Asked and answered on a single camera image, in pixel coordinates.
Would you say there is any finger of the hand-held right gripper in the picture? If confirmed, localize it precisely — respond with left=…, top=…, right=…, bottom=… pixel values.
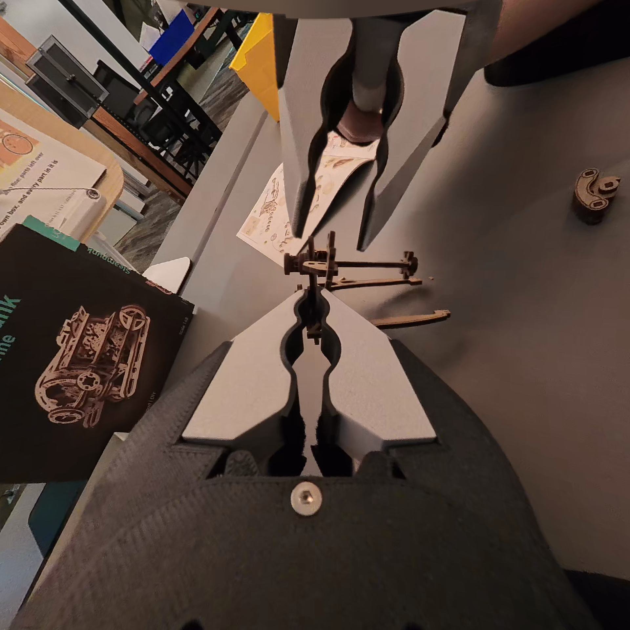
left=272, top=14, right=355, bottom=239
left=356, top=0, right=502, bottom=253

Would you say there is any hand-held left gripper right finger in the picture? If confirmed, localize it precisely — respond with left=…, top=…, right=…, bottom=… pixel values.
left=320, top=288, right=438, bottom=458

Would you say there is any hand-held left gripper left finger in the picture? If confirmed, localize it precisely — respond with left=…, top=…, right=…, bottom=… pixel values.
left=181, top=289, right=309, bottom=444

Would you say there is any wooden axle with gear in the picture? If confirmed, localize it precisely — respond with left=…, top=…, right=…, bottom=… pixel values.
left=335, top=251, right=419, bottom=278

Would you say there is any dark wooden model assembly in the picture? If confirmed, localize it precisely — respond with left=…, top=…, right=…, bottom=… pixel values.
left=283, top=231, right=340, bottom=343

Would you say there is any curved wooden link part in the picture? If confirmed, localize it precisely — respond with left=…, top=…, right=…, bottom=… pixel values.
left=571, top=168, right=622, bottom=226

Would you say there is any black model kit box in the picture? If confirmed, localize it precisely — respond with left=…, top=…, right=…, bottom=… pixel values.
left=0, top=214, right=196, bottom=483

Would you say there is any yellow plastic bin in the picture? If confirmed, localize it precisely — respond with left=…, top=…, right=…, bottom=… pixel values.
left=229, top=12, right=282, bottom=124

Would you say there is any flat wooden lever piece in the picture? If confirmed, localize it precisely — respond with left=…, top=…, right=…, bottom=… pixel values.
left=370, top=308, right=452, bottom=330

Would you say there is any thin forked wooden strut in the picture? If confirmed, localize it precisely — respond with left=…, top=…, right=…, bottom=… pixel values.
left=327, top=277, right=424, bottom=292

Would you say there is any open instruction booklet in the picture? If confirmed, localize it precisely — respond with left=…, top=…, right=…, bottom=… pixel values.
left=236, top=130, right=378, bottom=269

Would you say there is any white rounded-corner board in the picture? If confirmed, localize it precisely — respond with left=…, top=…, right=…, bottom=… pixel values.
left=142, top=256, right=192, bottom=295

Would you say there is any blue plastic bin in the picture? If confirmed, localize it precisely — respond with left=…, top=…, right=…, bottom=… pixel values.
left=149, top=9, right=197, bottom=66

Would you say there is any black textured cushion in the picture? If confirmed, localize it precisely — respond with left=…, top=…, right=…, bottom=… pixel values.
left=484, top=10, right=630, bottom=89

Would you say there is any round light wooden table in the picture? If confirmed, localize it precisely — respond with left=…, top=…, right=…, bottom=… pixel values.
left=0, top=79, right=125, bottom=243

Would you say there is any dark grey metal box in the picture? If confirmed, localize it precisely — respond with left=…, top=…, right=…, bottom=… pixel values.
left=26, top=35, right=110, bottom=130

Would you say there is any white printed paper sheet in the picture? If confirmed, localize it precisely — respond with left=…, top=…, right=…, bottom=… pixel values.
left=0, top=108, right=108, bottom=233

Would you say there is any pale post with brown base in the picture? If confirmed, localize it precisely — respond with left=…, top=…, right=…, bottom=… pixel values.
left=337, top=20, right=400, bottom=145

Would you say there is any wooden desk with black frame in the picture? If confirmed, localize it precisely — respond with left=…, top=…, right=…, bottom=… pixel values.
left=133, top=5, right=257, bottom=109
left=84, top=59, right=222, bottom=199

